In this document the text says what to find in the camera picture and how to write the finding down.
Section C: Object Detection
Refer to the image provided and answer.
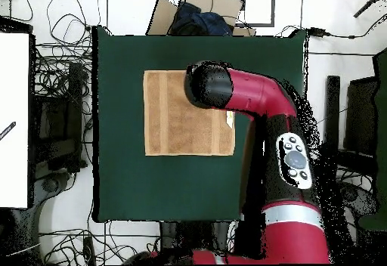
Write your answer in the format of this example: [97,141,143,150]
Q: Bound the white desk top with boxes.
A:
[0,32,31,209]

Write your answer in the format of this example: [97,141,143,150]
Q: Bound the black rod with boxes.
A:
[352,0,387,18]

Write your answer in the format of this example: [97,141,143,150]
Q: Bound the black cable with adapter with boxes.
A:
[276,13,387,40]

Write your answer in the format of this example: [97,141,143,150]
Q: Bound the brown cardboard box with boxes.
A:
[146,0,256,37]

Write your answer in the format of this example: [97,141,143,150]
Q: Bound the black equipment stand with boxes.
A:
[159,221,231,256]

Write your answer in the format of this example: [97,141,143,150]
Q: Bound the tan terry towel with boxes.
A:
[143,70,236,157]

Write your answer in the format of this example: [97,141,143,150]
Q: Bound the grey rectangular frame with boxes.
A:
[231,0,276,27]

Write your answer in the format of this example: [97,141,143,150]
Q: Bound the black pen with white print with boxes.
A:
[0,121,17,141]

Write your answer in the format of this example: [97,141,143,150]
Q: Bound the dark blue clothing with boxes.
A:
[168,2,234,36]

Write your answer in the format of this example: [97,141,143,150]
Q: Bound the black power strip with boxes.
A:
[82,236,97,265]

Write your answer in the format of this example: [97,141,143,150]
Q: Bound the tangled black cables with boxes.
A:
[314,108,376,194]
[22,0,102,116]
[39,220,161,265]

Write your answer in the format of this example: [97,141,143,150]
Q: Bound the dark green table cloth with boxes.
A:
[91,26,308,223]

